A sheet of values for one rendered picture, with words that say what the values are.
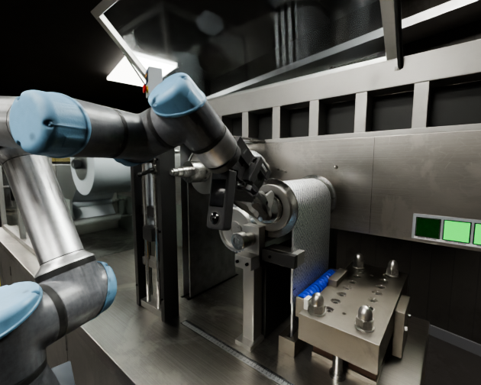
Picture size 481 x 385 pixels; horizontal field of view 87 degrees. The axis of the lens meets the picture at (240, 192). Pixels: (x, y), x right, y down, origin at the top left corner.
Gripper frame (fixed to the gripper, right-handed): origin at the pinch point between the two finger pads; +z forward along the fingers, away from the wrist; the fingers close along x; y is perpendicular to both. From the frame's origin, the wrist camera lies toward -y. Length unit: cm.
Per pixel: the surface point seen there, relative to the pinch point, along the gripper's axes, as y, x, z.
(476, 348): 32, -57, 222
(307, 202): 9.8, -5.9, 6.7
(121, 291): -31, 56, 15
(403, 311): -4.5, -27.3, 27.0
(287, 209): 3.8, -4.8, 1.0
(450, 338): 34, -43, 224
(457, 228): 20, -36, 30
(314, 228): 6.8, -6.0, 15.2
